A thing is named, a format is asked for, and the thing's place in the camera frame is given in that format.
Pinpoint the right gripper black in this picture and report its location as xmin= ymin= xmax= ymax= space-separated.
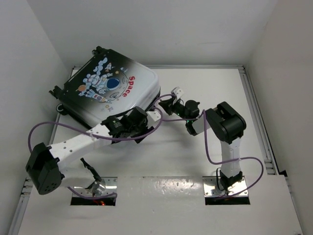
xmin=161 ymin=97 xmax=191 ymax=122

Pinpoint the grey lined suitcase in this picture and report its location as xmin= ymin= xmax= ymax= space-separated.
xmin=50 ymin=46 xmax=161 ymax=128

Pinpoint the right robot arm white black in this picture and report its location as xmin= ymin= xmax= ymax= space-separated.
xmin=159 ymin=98 xmax=246 ymax=190

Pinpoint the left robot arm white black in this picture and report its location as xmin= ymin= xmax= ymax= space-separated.
xmin=25 ymin=107 xmax=162 ymax=198

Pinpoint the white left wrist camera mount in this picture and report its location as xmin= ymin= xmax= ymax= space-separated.
xmin=147 ymin=111 xmax=161 ymax=125

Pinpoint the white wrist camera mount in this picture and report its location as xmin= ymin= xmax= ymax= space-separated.
xmin=171 ymin=87 xmax=184 ymax=100
xmin=147 ymin=111 xmax=161 ymax=125

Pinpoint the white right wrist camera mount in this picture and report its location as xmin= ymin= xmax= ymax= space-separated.
xmin=171 ymin=87 xmax=184 ymax=100

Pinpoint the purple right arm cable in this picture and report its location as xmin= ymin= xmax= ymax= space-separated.
xmin=153 ymin=94 xmax=264 ymax=198

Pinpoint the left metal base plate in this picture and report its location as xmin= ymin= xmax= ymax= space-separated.
xmin=73 ymin=177 xmax=117 ymax=197

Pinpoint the metal base plate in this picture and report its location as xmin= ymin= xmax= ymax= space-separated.
xmin=73 ymin=177 xmax=117 ymax=197
xmin=202 ymin=176 xmax=248 ymax=198

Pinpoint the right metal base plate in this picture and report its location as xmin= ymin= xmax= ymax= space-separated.
xmin=202 ymin=176 xmax=248 ymax=198

